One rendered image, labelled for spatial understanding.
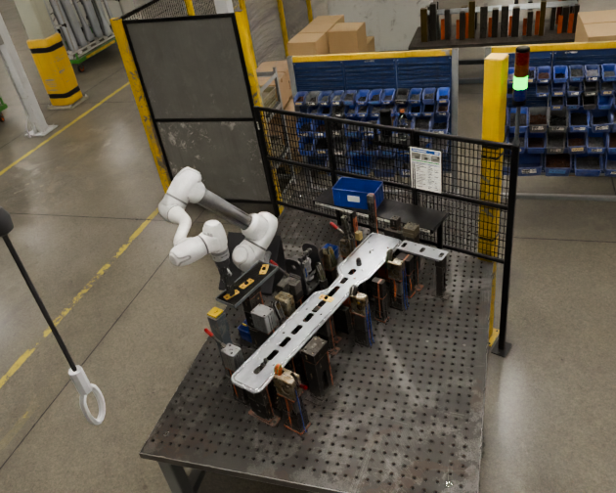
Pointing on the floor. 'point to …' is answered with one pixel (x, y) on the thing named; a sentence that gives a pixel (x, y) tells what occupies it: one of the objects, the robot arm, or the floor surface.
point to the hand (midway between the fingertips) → (230, 289)
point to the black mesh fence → (409, 187)
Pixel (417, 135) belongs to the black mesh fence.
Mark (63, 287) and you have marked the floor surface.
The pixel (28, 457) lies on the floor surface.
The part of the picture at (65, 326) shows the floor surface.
